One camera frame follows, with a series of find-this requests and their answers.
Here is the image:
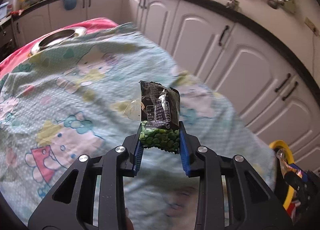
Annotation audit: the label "yellow rimmed trash bin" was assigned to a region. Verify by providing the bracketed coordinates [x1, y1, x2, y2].
[269, 140, 295, 210]

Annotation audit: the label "blue hanging basin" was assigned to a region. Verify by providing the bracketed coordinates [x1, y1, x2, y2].
[61, 0, 78, 11]

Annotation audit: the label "wall power socket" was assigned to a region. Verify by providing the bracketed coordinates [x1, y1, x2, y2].
[304, 17, 319, 36]

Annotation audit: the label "steel bowl on table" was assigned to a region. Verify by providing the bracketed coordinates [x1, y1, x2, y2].
[30, 27, 87, 55]

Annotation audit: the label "green pea snack packet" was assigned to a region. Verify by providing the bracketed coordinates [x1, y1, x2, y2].
[139, 81, 180, 154]

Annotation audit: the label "cartoon print green tablecloth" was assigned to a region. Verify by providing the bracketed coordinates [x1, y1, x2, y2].
[1, 24, 276, 223]

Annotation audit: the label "green hanging spatula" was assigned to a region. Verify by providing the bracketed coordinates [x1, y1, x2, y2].
[284, 0, 297, 14]

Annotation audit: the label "steel teapot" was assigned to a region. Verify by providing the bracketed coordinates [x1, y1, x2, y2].
[226, 0, 240, 11]

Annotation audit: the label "white lower cabinets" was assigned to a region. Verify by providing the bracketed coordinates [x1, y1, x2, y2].
[12, 0, 319, 171]

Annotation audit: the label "pink red cloth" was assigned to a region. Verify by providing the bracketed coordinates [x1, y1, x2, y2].
[0, 17, 119, 78]

